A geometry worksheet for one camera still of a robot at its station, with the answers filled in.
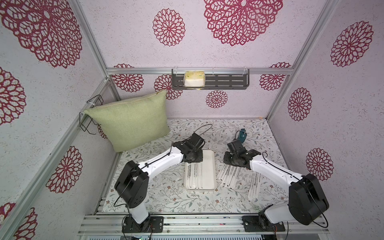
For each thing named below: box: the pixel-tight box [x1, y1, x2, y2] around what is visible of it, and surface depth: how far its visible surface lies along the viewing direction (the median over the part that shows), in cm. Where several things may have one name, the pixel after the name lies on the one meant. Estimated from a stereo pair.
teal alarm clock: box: [237, 128, 247, 144], surface depth 105 cm
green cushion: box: [83, 90, 171, 153], surface depth 83 cm
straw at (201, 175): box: [199, 162, 204, 189], surface depth 92 cm
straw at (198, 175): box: [196, 162, 201, 189], surface depth 91 cm
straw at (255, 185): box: [247, 171, 262, 200], surface depth 87 cm
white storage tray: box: [184, 149, 217, 191], surface depth 91 cm
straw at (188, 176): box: [185, 162, 192, 190], surface depth 91 cm
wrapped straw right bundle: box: [216, 164, 242, 190], surface depth 91 cm
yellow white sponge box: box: [183, 70, 206, 88], surface depth 92 cm
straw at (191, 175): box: [188, 162, 195, 190], surface depth 91 cm
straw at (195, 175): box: [193, 162, 198, 189], surface depth 92 cm
